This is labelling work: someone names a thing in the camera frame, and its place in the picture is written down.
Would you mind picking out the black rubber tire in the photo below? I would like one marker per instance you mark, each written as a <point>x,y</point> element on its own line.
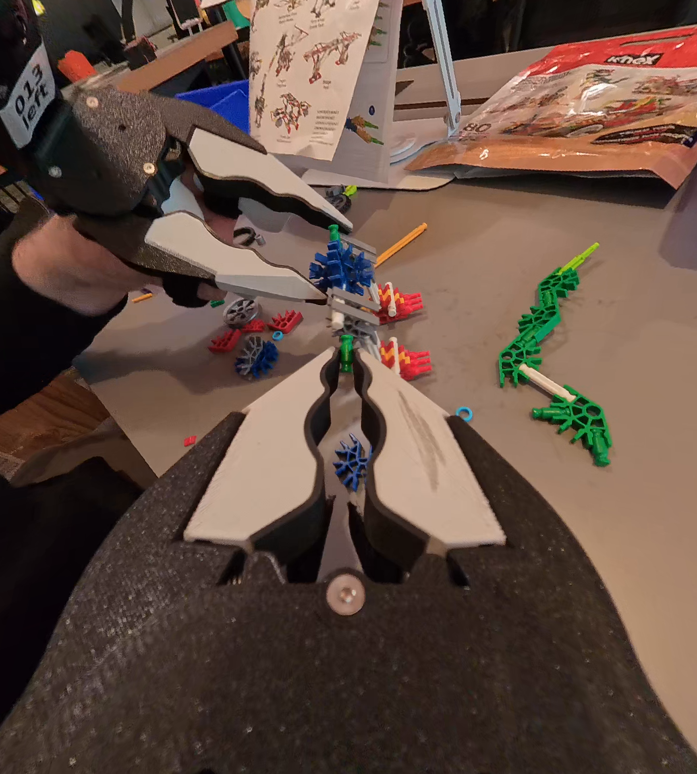
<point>237,236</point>

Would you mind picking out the red fan connector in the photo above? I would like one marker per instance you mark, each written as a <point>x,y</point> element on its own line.
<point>285,325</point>
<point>253,327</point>
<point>224,341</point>

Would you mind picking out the orange toy package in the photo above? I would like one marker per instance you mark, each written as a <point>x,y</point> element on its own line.
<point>566,133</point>

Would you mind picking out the person's left forearm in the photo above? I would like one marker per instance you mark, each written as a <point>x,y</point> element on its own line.
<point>10,357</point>

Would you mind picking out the blue bin with marker tag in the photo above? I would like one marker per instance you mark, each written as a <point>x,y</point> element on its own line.
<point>227,103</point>

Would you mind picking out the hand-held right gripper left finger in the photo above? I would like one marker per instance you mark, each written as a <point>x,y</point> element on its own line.
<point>258,477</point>

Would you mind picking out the multicoloured construction toy model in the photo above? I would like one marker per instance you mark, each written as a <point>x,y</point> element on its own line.
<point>342,266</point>

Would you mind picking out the black toy wheel assembly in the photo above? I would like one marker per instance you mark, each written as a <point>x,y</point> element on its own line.
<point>336,196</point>

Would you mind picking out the yellow short rod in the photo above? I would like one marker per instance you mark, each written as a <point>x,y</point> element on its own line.
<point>142,297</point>

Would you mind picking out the long yellow rod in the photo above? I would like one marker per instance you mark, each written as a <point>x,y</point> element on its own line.
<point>403,245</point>

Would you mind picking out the green short rod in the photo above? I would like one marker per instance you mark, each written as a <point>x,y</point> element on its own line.
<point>347,357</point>
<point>334,233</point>

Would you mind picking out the person's dark pants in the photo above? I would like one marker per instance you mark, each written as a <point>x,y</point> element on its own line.
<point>22,574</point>

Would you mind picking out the person's left hand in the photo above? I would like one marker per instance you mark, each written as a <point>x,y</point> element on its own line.
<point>70,266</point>

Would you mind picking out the wooden office desk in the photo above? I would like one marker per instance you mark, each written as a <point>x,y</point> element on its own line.
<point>173,54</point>

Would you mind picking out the blue snowflake connector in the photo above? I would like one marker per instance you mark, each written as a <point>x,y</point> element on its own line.
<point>351,462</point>

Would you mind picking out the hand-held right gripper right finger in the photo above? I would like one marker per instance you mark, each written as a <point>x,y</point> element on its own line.
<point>433,477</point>

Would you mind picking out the toy instruction sheet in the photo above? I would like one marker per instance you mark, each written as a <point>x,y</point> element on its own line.
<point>324,90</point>

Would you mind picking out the blue and grey snowflake connectors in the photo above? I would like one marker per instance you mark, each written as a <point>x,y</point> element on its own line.
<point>258,360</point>

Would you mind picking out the orange traffic cone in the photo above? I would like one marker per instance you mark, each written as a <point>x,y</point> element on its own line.
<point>76,66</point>

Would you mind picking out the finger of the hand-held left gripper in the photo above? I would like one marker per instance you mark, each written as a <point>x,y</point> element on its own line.
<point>203,248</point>
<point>233,157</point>

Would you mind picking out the white instruction booklet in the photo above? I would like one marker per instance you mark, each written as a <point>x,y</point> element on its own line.
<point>385,72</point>

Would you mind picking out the grey wheel hub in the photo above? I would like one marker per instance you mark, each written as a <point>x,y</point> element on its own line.
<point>243,313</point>

